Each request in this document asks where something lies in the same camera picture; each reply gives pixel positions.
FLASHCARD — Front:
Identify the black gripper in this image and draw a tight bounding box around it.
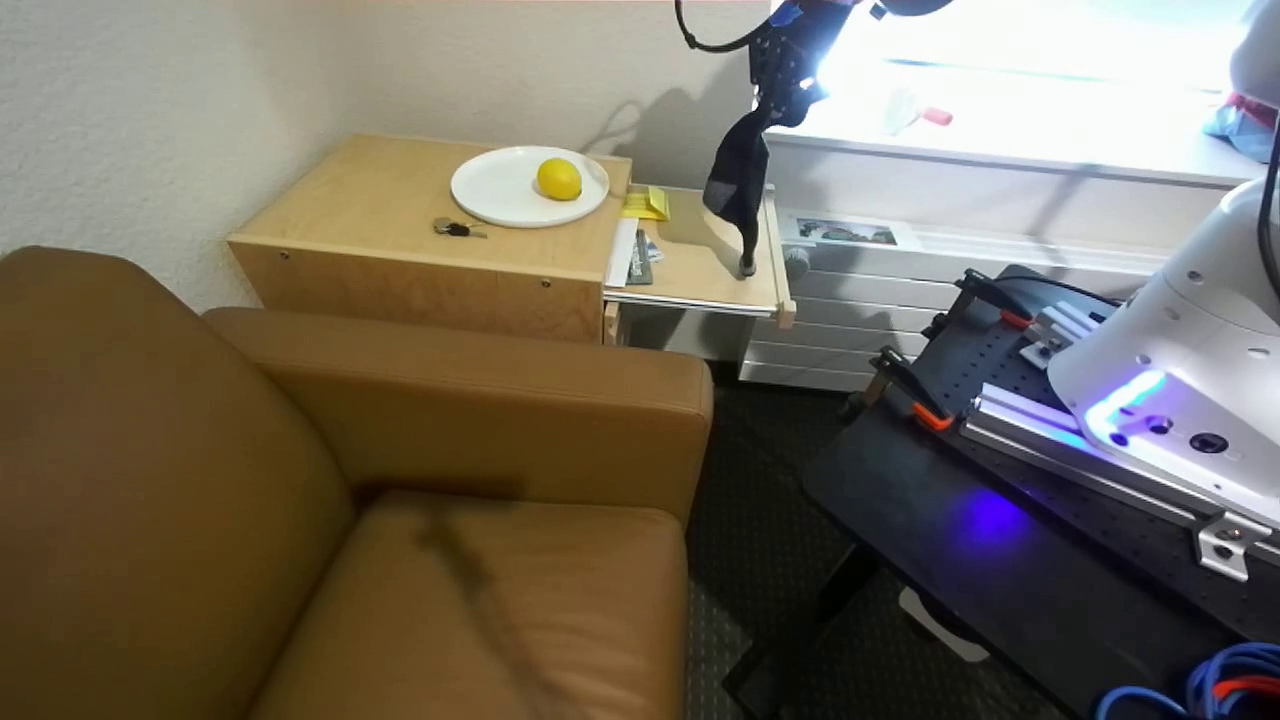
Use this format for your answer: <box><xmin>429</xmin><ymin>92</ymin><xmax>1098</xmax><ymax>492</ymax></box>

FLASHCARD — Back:
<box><xmin>749</xmin><ymin>0</ymin><xmax>846</xmax><ymax>130</ymax></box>

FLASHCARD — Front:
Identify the dark blue sock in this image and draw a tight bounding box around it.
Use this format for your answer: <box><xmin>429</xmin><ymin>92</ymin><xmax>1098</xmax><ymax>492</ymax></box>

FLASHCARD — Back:
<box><xmin>699</xmin><ymin>106</ymin><xmax>777</xmax><ymax>280</ymax></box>

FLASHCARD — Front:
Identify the wooden pull-out nightstand shelf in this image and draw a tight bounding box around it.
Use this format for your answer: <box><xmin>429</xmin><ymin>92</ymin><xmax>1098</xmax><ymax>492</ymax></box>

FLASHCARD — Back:
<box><xmin>603</xmin><ymin>178</ymin><xmax>799</xmax><ymax>331</ymax></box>

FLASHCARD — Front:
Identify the white windowsill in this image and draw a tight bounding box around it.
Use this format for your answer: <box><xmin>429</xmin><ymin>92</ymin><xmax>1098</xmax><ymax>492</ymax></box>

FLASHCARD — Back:
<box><xmin>766</xmin><ymin>120</ymin><xmax>1252</xmax><ymax>190</ymax></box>

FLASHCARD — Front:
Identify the light wooden nightstand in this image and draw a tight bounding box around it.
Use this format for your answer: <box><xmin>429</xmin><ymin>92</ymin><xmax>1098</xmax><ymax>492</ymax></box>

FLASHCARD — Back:
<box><xmin>224</xmin><ymin>130</ymin><xmax>637</xmax><ymax>348</ymax></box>

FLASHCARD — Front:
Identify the white cup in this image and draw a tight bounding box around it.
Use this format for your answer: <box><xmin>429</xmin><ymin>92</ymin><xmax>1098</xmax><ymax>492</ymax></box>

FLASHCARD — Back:
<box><xmin>880</xmin><ymin>83</ymin><xmax>929</xmax><ymax>136</ymax></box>

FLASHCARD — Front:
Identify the yellow folded paper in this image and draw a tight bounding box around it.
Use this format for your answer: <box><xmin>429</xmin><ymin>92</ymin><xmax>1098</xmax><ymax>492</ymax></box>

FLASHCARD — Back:
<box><xmin>621</xmin><ymin>185</ymin><xmax>675</xmax><ymax>228</ymax></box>

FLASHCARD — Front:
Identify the yellow lemon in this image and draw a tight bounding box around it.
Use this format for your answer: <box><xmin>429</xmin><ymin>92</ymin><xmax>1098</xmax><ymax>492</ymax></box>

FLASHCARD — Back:
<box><xmin>531</xmin><ymin>156</ymin><xmax>586</xmax><ymax>203</ymax></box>

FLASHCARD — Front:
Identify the black orange clamp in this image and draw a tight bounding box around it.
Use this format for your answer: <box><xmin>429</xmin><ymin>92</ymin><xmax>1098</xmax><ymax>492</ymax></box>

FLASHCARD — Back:
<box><xmin>953</xmin><ymin>268</ymin><xmax>1057</xmax><ymax>334</ymax></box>
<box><xmin>870</xmin><ymin>343</ymin><xmax>959</xmax><ymax>441</ymax></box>

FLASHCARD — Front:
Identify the white round plate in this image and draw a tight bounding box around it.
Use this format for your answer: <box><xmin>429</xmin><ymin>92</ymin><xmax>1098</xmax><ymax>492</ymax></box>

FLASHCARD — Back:
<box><xmin>449</xmin><ymin>140</ymin><xmax>616</xmax><ymax>233</ymax></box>

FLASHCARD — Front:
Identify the red and blue cloth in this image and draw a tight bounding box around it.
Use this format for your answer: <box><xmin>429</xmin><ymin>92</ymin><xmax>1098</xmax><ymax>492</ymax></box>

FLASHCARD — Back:
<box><xmin>1203</xmin><ymin>83</ymin><xmax>1280</xmax><ymax>158</ymax></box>

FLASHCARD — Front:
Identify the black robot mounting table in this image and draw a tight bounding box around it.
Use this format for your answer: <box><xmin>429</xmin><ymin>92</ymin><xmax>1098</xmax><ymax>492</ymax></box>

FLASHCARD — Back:
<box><xmin>724</xmin><ymin>259</ymin><xmax>1280</xmax><ymax>720</ymax></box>

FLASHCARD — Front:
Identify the brown leather armchair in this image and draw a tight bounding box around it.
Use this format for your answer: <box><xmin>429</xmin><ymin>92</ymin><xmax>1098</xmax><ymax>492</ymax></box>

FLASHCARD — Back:
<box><xmin>0</xmin><ymin>238</ymin><xmax>715</xmax><ymax>720</ymax></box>

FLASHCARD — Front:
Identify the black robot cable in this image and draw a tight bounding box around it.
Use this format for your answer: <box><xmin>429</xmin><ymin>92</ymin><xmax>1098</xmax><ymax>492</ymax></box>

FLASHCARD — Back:
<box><xmin>671</xmin><ymin>0</ymin><xmax>784</xmax><ymax>54</ymax></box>

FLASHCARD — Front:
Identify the white wall heater unit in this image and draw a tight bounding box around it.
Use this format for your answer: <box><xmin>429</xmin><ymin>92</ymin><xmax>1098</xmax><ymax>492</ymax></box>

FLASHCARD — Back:
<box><xmin>736</xmin><ymin>212</ymin><xmax>1164</xmax><ymax>395</ymax></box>

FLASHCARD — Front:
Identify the aluminium rail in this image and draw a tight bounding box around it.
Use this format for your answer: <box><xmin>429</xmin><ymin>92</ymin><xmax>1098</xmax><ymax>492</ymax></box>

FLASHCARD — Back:
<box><xmin>956</xmin><ymin>377</ymin><xmax>1280</xmax><ymax>562</ymax></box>

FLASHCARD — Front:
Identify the small metal bracket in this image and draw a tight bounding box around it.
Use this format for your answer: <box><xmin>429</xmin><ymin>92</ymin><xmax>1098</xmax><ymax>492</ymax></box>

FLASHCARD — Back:
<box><xmin>1192</xmin><ymin>521</ymin><xmax>1257</xmax><ymax>583</ymax></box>

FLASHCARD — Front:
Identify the blue cable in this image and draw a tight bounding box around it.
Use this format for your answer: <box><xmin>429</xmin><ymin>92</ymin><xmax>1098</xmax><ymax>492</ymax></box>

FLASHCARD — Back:
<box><xmin>1093</xmin><ymin>639</ymin><xmax>1280</xmax><ymax>720</ymax></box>

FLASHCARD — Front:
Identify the orange cable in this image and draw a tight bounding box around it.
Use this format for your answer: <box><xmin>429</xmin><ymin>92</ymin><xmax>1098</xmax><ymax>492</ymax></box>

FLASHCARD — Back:
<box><xmin>1207</xmin><ymin>671</ymin><xmax>1280</xmax><ymax>708</ymax></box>

